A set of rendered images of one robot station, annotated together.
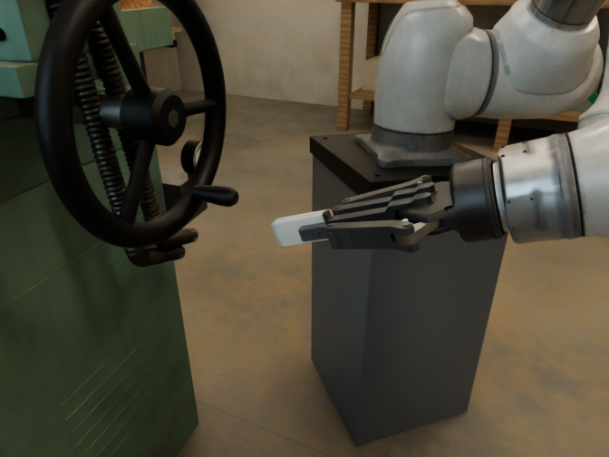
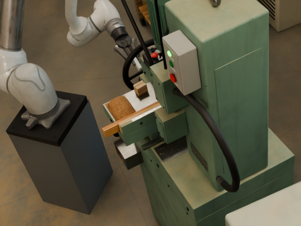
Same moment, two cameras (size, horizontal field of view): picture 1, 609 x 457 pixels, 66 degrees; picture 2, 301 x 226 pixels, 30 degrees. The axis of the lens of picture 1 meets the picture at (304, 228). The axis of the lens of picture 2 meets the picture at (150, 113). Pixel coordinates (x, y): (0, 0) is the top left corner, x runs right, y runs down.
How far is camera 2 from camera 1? 281 cm
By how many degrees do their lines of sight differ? 92
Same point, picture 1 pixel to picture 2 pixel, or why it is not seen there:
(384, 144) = (59, 105)
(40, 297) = not seen: hidden behind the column
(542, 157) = (118, 20)
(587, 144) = (115, 15)
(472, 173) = (122, 30)
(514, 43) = (24, 59)
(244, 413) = (135, 206)
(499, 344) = (19, 173)
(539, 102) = not seen: hidden behind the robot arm
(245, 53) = not seen: outside the picture
